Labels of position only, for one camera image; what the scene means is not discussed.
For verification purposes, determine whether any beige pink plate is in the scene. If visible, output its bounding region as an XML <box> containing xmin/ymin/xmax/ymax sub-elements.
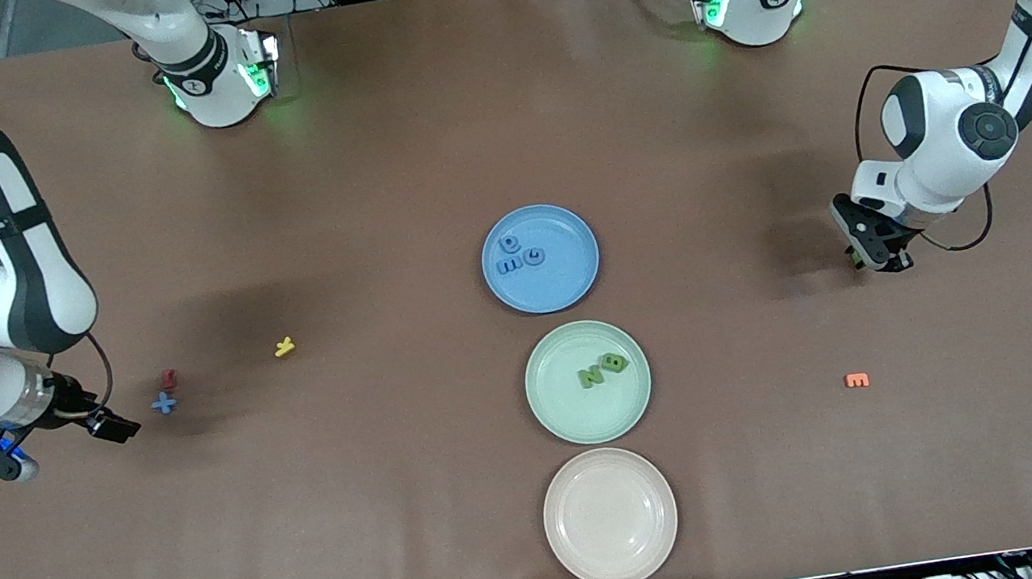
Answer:
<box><xmin>534</xmin><ymin>438</ymin><xmax>688</xmax><ymax>579</ymax></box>

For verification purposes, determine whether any light green plate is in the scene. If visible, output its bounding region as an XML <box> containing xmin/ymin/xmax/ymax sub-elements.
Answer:
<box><xmin>517</xmin><ymin>311</ymin><xmax>661</xmax><ymax>454</ymax></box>

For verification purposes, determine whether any blue plate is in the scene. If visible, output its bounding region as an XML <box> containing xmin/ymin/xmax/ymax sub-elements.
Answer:
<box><xmin>474</xmin><ymin>196</ymin><xmax>608</xmax><ymax>322</ymax></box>

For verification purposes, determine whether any brown table cover sheet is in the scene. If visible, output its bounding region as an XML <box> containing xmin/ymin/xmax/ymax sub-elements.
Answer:
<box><xmin>0</xmin><ymin>0</ymin><xmax>1032</xmax><ymax>579</ymax></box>

